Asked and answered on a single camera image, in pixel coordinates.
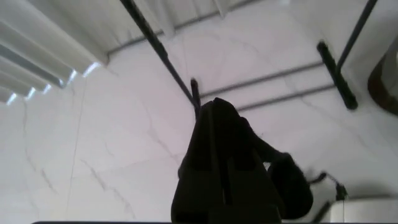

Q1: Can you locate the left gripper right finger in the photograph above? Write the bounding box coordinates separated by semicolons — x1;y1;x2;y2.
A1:
219;130;282;223

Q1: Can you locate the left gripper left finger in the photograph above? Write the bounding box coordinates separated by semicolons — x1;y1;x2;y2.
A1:
170;101;224;223

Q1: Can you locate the black t-shirt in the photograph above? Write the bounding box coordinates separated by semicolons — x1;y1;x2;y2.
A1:
211;97;314;220

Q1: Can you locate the black clothes rack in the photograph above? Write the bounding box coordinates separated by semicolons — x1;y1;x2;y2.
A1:
119;0;379;121

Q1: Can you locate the white curtain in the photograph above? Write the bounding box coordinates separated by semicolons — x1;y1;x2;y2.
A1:
0;0;261;105

